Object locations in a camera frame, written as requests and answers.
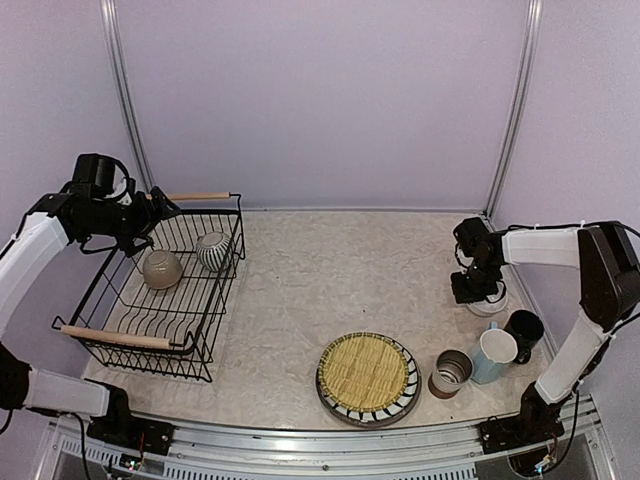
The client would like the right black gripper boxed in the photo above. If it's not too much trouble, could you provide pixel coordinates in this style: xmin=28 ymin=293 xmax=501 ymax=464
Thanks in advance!
xmin=452 ymin=259 xmax=501 ymax=303

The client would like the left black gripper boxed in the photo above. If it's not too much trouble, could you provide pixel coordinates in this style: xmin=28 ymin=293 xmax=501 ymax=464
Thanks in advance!
xmin=81 ymin=185 xmax=180 ymax=257

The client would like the white ceramic bowl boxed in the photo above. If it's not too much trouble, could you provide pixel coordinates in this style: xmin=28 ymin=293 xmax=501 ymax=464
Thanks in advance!
xmin=466 ymin=294 xmax=508 ymax=318

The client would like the beige ceramic cup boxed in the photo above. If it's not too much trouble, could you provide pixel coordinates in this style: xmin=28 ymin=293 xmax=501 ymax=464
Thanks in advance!
xmin=143 ymin=250 xmax=183 ymax=290

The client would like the dark navy cup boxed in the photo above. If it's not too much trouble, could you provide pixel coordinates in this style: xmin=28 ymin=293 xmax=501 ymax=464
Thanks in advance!
xmin=504 ymin=310 xmax=544 ymax=365

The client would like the light blue faceted cup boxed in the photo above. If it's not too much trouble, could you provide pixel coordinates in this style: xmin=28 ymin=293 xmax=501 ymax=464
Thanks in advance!
xmin=469 ymin=323 xmax=518 ymax=385

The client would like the white brown ceramic cup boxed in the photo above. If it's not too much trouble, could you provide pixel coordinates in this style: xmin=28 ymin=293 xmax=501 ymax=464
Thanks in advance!
xmin=428 ymin=349 xmax=473 ymax=399

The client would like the black white striped plate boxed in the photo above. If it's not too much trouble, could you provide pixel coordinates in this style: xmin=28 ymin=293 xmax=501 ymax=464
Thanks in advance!
xmin=317 ymin=333 xmax=420 ymax=422

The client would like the yellow woven bamboo mat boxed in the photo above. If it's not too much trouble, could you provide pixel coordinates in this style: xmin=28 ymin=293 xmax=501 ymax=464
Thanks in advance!
xmin=316 ymin=332 xmax=410 ymax=413

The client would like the grey deer pattern plate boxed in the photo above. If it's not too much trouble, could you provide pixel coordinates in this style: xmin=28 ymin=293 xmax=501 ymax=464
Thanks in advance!
xmin=315 ymin=334 xmax=424 ymax=429

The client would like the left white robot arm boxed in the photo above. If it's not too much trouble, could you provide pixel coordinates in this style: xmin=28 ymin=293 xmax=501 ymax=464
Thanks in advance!
xmin=1 ymin=187 xmax=180 ymax=445

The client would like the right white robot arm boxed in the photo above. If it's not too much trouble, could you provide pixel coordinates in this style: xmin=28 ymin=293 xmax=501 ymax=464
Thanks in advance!
xmin=451 ymin=218 xmax=639 ymax=444

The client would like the striped ceramic bowl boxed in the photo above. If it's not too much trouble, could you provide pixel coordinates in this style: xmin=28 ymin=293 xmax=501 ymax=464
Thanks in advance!
xmin=195 ymin=231 xmax=231 ymax=272

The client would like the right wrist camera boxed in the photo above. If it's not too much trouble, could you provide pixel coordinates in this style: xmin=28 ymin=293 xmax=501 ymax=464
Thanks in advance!
xmin=453 ymin=217 xmax=496 ymax=267

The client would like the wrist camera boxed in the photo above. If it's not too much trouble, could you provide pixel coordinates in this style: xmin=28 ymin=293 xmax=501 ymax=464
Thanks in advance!
xmin=65 ymin=153 xmax=135 ymax=202
xmin=453 ymin=217 xmax=496 ymax=267

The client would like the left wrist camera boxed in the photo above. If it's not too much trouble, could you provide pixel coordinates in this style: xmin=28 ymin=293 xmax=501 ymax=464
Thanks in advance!
xmin=65 ymin=153 xmax=135 ymax=202

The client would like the black wire dish rack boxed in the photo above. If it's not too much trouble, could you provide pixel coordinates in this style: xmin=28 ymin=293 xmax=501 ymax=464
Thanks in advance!
xmin=52 ymin=193 xmax=245 ymax=382

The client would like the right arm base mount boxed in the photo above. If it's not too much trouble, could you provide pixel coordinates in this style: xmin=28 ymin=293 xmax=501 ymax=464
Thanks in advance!
xmin=477 ymin=415 xmax=565 ymax=454

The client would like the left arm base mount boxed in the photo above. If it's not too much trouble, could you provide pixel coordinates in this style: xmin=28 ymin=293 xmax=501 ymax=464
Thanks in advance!
xmin=87 ymin=417 xmax=175 ymax=456

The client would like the left aluminium frame post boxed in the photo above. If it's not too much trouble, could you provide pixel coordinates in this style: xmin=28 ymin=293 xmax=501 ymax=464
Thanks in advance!
xmin=99 ymin=0 xmax=154 ymax=192

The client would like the aluminium frame post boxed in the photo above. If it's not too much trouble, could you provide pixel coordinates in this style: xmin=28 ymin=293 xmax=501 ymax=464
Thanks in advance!
xmin=483 ymin=0 xmax=544 ymax=221
xmin=99 ymin=0 xmax=154 ymax=192

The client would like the front aluminium rail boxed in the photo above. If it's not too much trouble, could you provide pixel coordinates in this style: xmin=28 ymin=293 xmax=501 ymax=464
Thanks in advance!
xmin=30 ymin=400 xmax=620 ymax=479

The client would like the right aluminium frame post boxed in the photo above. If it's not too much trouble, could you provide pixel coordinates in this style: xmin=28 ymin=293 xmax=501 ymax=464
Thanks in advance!
xmin=483 ymin=0 xmax=544 ymax=221

